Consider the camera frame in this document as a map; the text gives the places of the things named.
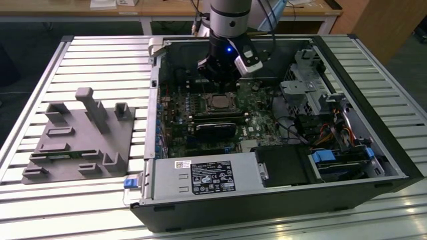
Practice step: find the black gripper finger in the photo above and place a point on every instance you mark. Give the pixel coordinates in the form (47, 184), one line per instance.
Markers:
(221, 87)
(226, 87)

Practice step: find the CPU socket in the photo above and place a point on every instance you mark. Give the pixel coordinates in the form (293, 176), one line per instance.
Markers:
(205, 110)

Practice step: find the green motherboard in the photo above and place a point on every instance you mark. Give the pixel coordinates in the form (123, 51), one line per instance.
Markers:
(264, 120)

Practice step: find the black graphics card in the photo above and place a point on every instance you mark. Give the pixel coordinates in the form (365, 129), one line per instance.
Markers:
(216, 132)

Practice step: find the grey case latch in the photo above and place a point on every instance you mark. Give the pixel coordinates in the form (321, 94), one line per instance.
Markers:
(155, 46)

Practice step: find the metal drive cage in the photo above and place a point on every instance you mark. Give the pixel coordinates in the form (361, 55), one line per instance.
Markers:
(301, 75)

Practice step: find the silver chipset heatsink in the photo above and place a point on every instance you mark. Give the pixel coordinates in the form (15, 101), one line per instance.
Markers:
(250, 145)

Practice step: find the grey power supply unit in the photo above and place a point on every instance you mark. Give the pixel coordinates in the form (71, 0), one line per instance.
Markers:
(167, 175)

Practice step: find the hard disk in blue carrier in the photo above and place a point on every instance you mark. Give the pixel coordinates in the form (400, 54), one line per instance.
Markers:
(324, 156)

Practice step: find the blue case latch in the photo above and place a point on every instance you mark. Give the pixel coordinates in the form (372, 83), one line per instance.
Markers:
(131, 182)

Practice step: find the grey parts rack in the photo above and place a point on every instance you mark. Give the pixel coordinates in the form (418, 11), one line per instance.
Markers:
(81, 140)

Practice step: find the wooden cabinet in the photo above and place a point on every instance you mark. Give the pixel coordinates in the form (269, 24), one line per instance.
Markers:
(384, 25)

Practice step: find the black PC case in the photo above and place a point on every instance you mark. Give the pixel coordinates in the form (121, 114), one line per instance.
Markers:
(268, 215)

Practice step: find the wooden desk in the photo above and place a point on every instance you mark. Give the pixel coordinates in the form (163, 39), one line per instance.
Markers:
(50, 10)

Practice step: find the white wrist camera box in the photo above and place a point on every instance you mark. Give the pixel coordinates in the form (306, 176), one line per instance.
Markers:
(250, 60)

